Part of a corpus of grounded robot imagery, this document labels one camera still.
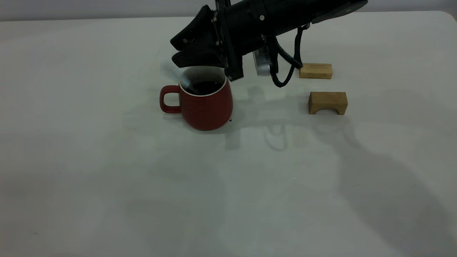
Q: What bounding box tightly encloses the red ceramic mug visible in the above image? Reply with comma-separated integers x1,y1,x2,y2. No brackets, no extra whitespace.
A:
160,66,233,131

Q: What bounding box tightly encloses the arched wooden block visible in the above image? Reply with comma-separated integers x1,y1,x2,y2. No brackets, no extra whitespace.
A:
308,92,348,115

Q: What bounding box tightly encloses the flat wooden block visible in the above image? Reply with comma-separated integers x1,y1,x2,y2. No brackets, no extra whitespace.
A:
299,63,333,80

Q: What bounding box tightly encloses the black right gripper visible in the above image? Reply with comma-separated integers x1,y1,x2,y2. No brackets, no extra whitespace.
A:
170,0,272,82

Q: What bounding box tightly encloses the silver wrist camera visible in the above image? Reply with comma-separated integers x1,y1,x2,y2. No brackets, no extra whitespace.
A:
252,47,274,76

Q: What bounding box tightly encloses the black cable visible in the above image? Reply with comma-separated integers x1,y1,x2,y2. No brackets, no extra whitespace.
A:
269,23,312,88

